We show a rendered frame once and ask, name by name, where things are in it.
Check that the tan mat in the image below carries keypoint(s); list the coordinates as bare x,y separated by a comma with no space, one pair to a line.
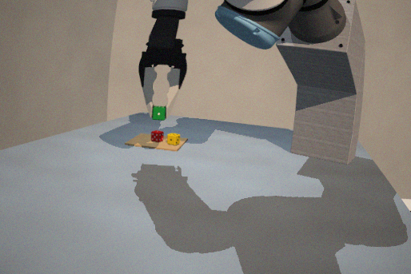
144,140

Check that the red die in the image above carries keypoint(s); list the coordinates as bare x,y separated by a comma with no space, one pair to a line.
157,136

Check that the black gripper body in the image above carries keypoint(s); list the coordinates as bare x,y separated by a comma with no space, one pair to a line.
163,56

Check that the yellow die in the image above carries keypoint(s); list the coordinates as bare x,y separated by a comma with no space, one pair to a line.
173,139

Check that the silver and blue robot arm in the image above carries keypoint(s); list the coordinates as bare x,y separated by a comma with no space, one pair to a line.
260,23

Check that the green die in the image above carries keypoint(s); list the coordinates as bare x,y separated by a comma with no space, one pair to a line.
159,113

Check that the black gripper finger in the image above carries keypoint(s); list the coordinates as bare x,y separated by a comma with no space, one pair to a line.
147,77
175,78

